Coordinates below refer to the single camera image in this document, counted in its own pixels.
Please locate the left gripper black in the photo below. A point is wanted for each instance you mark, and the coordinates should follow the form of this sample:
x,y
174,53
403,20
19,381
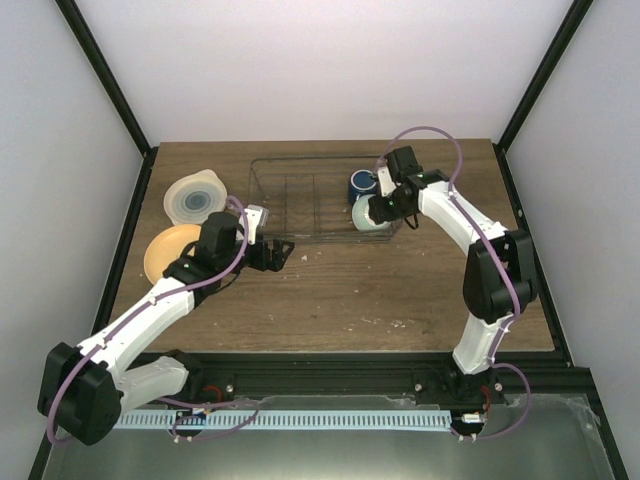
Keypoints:
x,y
277,260

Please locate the black wire dish rack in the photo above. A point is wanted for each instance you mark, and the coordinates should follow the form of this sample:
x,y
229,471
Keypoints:
x,y
307,198

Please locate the light green patterned bowl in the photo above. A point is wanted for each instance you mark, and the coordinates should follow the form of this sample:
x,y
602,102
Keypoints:
x,y
361,219

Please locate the dark blue ceramic mug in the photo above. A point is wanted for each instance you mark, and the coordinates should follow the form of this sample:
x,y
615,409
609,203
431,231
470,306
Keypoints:
x,y
361,182

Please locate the orange plastic plate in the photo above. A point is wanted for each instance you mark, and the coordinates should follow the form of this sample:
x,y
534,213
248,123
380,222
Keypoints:
x,y
167,247

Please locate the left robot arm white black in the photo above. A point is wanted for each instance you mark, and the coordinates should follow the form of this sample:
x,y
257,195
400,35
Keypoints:
x,y
86,388

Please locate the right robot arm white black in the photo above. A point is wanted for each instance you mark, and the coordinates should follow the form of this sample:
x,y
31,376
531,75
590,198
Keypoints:
x,y
500,277

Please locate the translucent white bowl with spout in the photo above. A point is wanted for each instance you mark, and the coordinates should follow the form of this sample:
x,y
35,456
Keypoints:
x,y
191,199

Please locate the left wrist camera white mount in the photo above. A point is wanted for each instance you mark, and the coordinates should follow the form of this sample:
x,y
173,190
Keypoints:
x,y
257,217

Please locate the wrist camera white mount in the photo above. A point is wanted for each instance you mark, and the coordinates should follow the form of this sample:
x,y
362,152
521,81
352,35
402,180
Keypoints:
x,y
257,217
395,167

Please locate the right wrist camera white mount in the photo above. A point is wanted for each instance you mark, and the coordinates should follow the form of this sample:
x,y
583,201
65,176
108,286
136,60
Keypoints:
x,y
395,167

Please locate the black aluminium frame rail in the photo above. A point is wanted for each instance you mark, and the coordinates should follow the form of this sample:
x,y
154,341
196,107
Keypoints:
x,y
224,376

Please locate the light blue slotted cable duct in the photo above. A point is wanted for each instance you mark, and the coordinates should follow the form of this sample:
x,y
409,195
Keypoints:
x,y
290,420

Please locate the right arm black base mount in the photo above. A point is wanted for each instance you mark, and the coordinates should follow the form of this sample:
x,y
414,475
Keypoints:
x,y
450,389

